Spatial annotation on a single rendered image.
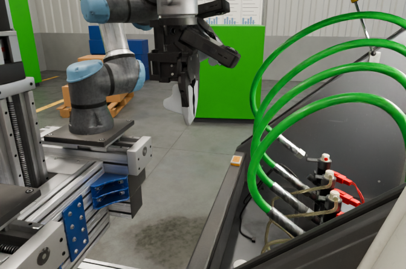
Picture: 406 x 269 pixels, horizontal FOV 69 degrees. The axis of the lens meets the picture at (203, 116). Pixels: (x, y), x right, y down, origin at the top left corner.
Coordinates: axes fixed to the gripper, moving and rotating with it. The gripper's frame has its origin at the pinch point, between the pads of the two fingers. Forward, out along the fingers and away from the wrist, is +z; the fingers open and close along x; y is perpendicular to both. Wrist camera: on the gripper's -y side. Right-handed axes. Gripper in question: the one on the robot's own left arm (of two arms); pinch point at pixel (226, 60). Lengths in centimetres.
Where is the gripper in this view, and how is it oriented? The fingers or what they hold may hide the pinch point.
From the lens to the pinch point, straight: 73.9
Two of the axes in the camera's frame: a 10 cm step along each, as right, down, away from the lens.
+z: 5.4, 8.1, -2.2
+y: -7.1, 5.8, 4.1
